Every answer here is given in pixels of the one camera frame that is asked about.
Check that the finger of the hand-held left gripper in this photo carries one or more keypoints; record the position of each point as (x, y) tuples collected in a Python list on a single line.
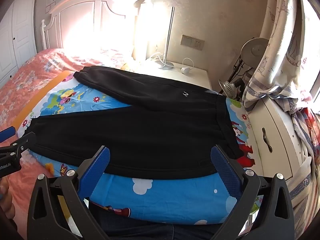
[(26, 140), (8, 133)]

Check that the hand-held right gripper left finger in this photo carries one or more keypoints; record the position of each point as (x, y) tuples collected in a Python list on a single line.
[(97, 170)]

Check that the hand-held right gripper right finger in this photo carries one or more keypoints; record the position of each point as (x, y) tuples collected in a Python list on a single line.
[(225, 170)]

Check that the black pants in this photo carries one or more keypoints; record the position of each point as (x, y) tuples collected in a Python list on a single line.
[(125, 142)]

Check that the person's left hand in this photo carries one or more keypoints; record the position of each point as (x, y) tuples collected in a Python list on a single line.
[(5, 200)]

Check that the pink floral bedsheet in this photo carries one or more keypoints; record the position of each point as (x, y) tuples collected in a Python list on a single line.
[(25, 80)]

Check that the white cabinet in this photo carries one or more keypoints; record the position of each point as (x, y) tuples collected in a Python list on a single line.
[(277, 140)]

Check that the blue cartoon printed blanket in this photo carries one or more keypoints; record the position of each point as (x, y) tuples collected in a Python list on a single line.
[(162, 195)]

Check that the silver ribbed clamp lamp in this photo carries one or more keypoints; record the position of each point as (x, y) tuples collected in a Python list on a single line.
[(228, 88)]

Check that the white wardrobe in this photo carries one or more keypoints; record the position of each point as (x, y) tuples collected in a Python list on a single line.
[(15, 42)]

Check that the red patterned cloth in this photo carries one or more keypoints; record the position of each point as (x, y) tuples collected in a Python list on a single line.
[(312, 127)]

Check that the grey round desk lamp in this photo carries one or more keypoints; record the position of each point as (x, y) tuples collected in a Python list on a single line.
[(255, 51)]

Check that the white bed headboard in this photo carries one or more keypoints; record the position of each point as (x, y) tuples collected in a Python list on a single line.
[(80, 22)]

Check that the white sailboat print curtain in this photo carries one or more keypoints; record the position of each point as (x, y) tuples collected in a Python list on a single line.
[(277, 42)]

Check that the slim silver pole lamp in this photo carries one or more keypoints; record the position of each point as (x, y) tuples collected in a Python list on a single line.
[(170, 35)]

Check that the beige wall socket panel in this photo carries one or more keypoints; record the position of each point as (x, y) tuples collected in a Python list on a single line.
[(192, 42)]

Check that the white wall notice papers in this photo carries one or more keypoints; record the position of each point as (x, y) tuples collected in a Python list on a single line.
[(51, 2)]

